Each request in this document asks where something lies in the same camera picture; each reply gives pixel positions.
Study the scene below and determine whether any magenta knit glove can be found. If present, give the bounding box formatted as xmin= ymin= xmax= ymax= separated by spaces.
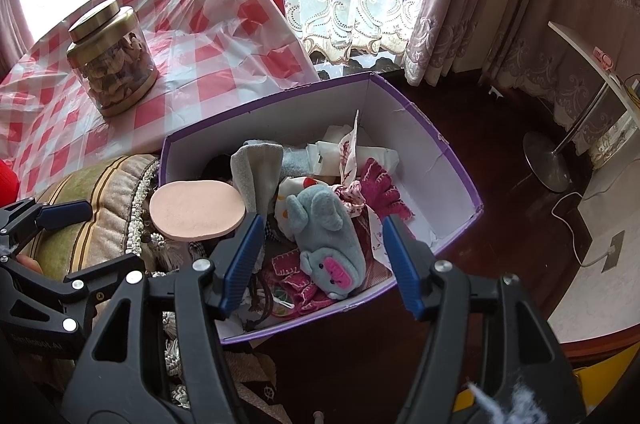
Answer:
xmin=360 ymin=157 xmax=413 ymax=221
xmin=262 ymin=249 xmax=333 ymax=319

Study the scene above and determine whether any light blue towel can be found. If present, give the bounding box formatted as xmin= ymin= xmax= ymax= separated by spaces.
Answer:
xmin=285 ymin=183 xmax=367 ymax=300

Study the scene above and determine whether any beige round sponge pad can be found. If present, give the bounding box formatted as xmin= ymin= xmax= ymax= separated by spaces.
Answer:
xmin=149 ymin=180 xmax=246 ymax=242

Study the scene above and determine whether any red checkered tablecloth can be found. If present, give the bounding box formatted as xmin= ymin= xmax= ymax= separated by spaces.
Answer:
xmin=1 ymin=0 xmax=318 ymax=197

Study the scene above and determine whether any striped sofa cushion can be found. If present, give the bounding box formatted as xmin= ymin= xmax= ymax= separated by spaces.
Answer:
xmin=22 ymin=154 xmax=160 ymax=280

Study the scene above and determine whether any glass jar with gold lid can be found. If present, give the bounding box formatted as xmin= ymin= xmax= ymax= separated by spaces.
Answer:
xmin=66 ymin=0 xmax=158 ymax=118

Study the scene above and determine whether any purple cardboard box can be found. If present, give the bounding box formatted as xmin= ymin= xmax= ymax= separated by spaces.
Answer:
xmin=150 ymin=74 xmax=483 ymax=344

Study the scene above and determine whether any white floral cloth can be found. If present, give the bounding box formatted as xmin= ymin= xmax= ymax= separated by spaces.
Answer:
xmin=333 ymin=112 xmax=366 ymax=218

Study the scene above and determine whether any person's left hand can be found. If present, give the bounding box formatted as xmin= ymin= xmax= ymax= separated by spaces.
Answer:
xmin=15 ymin=254 xmax=42 ymax=274

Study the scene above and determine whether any white shelf rack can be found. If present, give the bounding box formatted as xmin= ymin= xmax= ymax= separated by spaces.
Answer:
xmin=522 ymin=20 xmax=640 ymax=195

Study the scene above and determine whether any white tissue pack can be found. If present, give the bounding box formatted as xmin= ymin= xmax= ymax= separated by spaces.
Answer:
xmin=306 ymin=141 xmax=399 ymax=177

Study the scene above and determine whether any white power cable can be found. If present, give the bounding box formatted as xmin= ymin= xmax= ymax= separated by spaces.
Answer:
xmin=549 ymin=168 xmax=626 ymax=269

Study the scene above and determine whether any red plastic thermos jug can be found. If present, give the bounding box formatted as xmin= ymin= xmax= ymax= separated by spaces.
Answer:
xmin=0 ymin=161 xmax=20 ymax=207

